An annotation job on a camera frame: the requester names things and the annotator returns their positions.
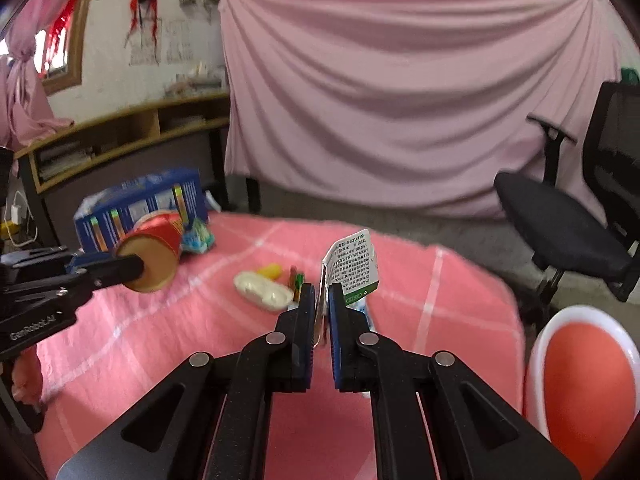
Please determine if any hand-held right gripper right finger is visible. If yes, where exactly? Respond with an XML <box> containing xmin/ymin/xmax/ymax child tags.
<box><xmin>326</xmin><ymin>282</ymin><xmax>581</xmax><ymax>480</ymax></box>

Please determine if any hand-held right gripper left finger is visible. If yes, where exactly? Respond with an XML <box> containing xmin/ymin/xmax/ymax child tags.
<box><xmin>65</xmin><ymin>282</ymin><xmax>318</xmax><ymax>480</ymax></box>

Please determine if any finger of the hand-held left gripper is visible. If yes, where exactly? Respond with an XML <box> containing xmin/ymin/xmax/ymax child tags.
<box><xmin>30</xmin><ymin>246</ymin><xmax>118</xmax><ymax>274</ymax></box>
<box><xmin>57</xmin><ymin>254</ymin><xmax>147</xmax><ymax>307</ymax></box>

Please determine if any red paper cup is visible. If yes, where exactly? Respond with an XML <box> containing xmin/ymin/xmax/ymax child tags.
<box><xmin>114</xmin><ymin>212</ymin><xmax>187</xmax><ymax>293</ymax></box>

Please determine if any white printed carton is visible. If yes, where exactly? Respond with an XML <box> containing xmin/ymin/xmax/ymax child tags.
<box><xmin>314</xmin><ymin>229</ymin><xmax>379</xmax><ymax>348</ymax></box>

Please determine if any red white plastic basin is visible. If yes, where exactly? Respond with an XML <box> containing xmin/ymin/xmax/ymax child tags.
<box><xmin>522</xmin><ymin>305</ymin><xmax>640</xmax><ymax>480</ymax></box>

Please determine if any person's left hand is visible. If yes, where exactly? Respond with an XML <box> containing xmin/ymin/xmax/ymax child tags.
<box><xmin>11</xmin><ymin>349</ymin><xmax>46</xmax><ymax>408</ymax></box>

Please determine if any white plastic case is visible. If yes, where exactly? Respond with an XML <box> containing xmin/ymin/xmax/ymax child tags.
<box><xmin>233</xmin><ymin>270</ymin><xmax>295</xmax><ymax>311</ymax></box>

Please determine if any blue cardboard box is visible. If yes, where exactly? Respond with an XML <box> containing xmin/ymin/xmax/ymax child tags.
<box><xmin>74</xmin><ymin>167</ymin><xmax>208</xmax><ymax>253</ymax></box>

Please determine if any small blue green packet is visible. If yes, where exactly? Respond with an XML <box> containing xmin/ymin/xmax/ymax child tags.
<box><xmin>180</xmin><ymin>217</ymin><xmax>217</xmax><ymax>255</ymax></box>

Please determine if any pink checkered blanket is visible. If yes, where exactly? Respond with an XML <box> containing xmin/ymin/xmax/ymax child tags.
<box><xmin>32</xmin><ymin>210</ymin><xmax>526</xmax><ymax>480</ymax></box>

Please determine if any stack of books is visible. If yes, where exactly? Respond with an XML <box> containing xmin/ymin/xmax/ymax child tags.
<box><xmin>37</xmin><ymin>141</ymin><xmax>97</xmax><ymax>181</ymax></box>

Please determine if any wooden shelf desk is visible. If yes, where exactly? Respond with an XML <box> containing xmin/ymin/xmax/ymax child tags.
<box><xmin>14</xmin><ymin>91</ymin><xmax>263</xmax><ymax>256</ymax></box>

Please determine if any stack of newspapers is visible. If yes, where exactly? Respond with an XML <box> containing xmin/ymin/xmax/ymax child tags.
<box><xmin>165</xmin><ymin>62</ymin><xmax>226</xmax><ymax>98</ymax></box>

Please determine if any pink curtain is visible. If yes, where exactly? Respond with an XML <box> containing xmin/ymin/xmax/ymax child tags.
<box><xmin>0</xmin><ymin>0</ymin><xmax>103</xmax><ymax>151</ymax></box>

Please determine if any pink hanging sheet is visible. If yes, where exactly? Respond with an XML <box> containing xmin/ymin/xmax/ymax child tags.
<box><xmin>218</xmin><ymin>0</ymin><xmax>623</xmax><ymax>220</ymax></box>

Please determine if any black office chair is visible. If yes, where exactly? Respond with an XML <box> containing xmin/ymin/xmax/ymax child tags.
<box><xmin>494</xmin><ymin>80</ymin><xmax>640</xmax><ymax>321</ymax></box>

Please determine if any red black tassel decoration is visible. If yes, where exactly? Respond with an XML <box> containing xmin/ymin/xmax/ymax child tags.
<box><xmin>125</xmin><ymin>0</ymin><xmax>163</xmax><ymax>48</ymax></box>

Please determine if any wooden window frame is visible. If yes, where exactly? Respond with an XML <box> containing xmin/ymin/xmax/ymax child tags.
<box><xmin>42</xmin><ymin>0</ymin><xmax>101</xmax><ymax>96</ymax></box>

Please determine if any white wall paper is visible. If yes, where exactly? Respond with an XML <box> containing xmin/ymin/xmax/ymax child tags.
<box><xmin>164</xmin><ymin>20</ymin><xmax>193</xmax><ymax>66</ymax></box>
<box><xmin>129</xmin><ymin>35</ymin><xmax>162</xmax><ymax>67</ymax></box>

